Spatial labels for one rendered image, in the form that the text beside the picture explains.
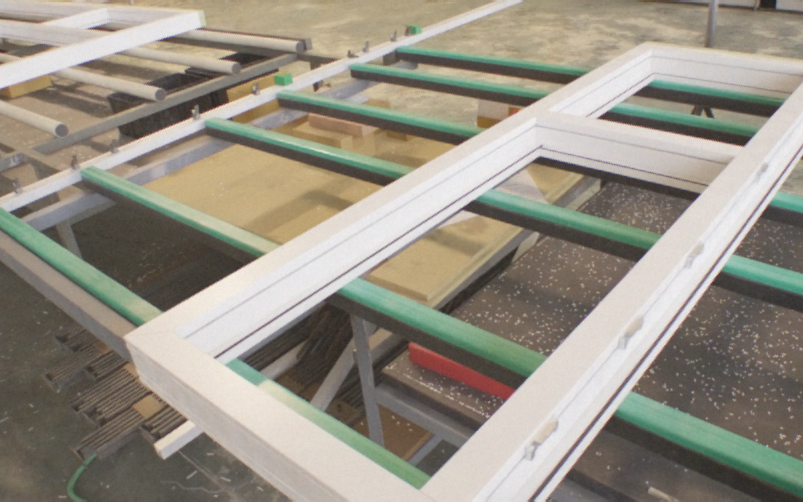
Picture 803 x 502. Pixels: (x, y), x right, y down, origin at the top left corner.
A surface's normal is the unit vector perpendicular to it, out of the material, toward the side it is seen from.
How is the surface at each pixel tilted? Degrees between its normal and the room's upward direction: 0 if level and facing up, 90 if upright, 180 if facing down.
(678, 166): 90
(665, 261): 0
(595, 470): 0
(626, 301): 0
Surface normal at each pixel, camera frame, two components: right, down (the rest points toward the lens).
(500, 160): 0.75, 0.28
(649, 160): -0.66, 0.44
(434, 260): -0.09, -0.85
